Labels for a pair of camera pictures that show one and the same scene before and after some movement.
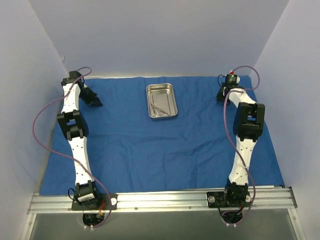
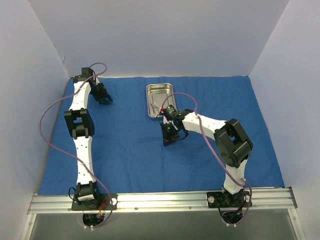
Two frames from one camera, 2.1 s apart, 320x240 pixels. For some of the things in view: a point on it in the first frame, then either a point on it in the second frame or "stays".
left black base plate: (105, 201) stays
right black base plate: (228, 199) stays
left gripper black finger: (97, 102) to (106, 100)
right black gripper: (220, 93) to (171, 132)
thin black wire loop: (219, 84) to (186, 134)
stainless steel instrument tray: (161, 100) stays
